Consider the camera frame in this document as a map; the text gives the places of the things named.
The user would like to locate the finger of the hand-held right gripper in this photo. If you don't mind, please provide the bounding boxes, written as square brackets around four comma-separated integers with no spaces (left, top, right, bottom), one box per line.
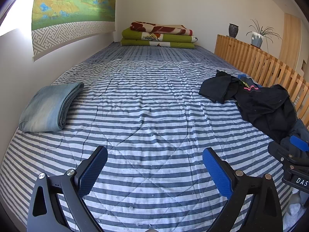
[267,141,298,167]
[289,135,309,151]

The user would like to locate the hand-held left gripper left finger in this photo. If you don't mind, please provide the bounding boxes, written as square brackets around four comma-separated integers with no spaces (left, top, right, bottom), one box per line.
[27,146,108,232]

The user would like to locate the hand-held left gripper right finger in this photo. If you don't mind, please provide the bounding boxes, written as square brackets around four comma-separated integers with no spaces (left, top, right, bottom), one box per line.
[202,147,283,232]

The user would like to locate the black pants with pink trim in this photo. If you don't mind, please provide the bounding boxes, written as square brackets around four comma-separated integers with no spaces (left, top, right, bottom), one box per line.
[234,76,298,144]

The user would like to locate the folded light blue jeans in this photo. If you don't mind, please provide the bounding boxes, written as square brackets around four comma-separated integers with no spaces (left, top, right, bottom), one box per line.
[18,82,85,133]

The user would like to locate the blue white striped bed quilt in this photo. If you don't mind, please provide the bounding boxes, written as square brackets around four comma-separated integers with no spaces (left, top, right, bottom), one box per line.
[0,42,294,232]

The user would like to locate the black garment with yellow print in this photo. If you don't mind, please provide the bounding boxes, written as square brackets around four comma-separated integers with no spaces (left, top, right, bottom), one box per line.
[199,70,240,104]

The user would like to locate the bright blue shirt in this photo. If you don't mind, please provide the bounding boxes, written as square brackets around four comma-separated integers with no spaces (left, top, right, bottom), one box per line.
[237,74,263,88]

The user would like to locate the wooden slatted railing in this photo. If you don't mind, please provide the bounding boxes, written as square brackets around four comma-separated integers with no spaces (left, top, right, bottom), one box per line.
[214,34,309,120]

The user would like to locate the light wooden door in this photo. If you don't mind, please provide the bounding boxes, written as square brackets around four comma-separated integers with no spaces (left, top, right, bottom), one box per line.
[280,13,303,71]

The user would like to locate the potted green plant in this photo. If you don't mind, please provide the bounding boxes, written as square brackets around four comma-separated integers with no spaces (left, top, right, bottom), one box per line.
[246,19,282,49]

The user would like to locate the dark ceramic vase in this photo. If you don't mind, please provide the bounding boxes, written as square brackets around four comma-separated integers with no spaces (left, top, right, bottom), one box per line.
[228,23,239,38]

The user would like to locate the green folded blanket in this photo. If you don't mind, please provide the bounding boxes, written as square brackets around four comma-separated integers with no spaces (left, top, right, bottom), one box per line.
[120,27,199,47]

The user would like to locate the red floral folded blanket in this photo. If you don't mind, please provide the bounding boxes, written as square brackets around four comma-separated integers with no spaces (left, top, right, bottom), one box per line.
[130,21,193,36]

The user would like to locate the landscape painting wall scroll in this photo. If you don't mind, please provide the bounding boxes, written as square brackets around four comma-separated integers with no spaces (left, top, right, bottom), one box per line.
[31,0,118,62]

